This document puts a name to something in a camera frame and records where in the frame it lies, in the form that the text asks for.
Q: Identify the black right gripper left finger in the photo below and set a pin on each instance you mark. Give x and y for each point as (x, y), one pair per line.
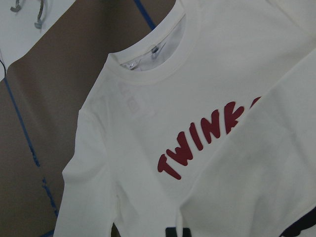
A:
(170, 232)

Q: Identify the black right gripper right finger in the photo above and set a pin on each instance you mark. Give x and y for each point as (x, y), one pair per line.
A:
(186, 232)

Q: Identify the cream long-sleeve Twinkle shirt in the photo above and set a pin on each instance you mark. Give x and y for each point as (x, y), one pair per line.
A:
(160, 108)

